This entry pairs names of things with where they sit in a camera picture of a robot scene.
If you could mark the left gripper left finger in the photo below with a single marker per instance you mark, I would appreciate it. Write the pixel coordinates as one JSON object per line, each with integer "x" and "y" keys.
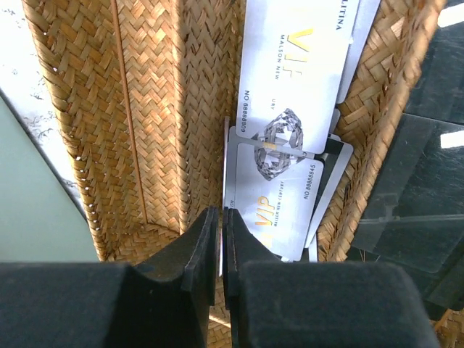
{"x": 163, "y": 301}

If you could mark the woven wicker organizer tray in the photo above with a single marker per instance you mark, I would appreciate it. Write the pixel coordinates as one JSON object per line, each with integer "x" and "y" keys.
{"x": 143, "y": 92}

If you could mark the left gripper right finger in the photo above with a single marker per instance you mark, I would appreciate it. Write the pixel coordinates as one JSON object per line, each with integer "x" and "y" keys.
{"x": 309, "y": 304}

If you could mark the silver card from black holder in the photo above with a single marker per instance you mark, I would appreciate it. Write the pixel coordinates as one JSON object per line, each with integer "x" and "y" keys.
{"x": 275, "y": 197}

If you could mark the black card holder in tray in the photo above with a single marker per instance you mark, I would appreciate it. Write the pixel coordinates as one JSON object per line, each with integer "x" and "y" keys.
{"x": 414, "y": 216}

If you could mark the silver cards in tray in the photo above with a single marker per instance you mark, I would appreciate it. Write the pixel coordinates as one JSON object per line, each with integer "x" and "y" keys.
{"x": 298, "y": 59}

